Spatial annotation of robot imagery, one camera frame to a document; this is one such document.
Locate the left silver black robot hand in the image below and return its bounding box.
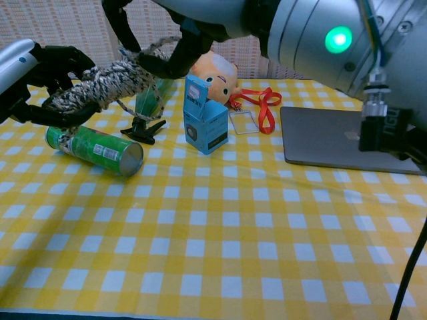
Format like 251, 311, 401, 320
0, 38, 101, 128

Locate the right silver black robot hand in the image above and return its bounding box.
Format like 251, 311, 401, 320
101, 0, 254, 80

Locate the speckled braided rope coil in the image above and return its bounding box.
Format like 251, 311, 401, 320
41, 35, 181, 153

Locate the orange plush toy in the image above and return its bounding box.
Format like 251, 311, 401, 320
189, 51, 240, 105

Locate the green spray bottle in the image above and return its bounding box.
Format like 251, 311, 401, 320
119, 77, 176, 145

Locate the small blue cardboard box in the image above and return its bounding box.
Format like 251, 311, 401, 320
182, 74, 230, 155

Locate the clear badge holder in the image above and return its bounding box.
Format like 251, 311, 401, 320
228, 109, 260, 135

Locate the green chip can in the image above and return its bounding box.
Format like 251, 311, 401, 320
45, 125, 144, 177

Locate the grey laptop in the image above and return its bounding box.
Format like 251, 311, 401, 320
280, 105, 424, 176

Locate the yellow checkered tablecloth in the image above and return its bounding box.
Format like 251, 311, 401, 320
0, 78, 427, 317

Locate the orange lanyard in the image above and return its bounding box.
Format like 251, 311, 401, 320
228, 87, 283, 135

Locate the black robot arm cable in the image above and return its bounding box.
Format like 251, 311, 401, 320
358, 71, 427, 320

